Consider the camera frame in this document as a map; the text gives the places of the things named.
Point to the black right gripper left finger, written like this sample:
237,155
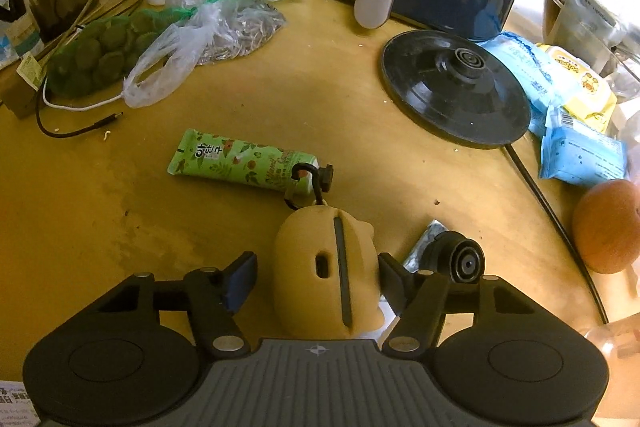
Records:
214,296

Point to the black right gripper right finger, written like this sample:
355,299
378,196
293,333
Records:
418,300

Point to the small black round camera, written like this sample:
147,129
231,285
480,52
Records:
453,254

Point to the yellow pig-shaped case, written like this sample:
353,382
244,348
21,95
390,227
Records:
325,275

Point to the green hand cream tube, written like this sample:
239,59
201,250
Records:
216,157

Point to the silver foil strip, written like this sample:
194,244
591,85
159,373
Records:
413,259

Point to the orange fruit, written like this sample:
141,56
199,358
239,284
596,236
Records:
606,226

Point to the blue snack packet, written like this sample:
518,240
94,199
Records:
574,153

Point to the black kettle base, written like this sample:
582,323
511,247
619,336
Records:
454,88

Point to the light blue wipes packet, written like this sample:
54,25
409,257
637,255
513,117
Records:
539,76

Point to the bag of green fruits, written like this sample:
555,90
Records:
106,50

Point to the bag of sunflower seeds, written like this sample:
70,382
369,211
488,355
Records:
202,32

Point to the small brown wooden block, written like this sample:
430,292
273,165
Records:
18,96

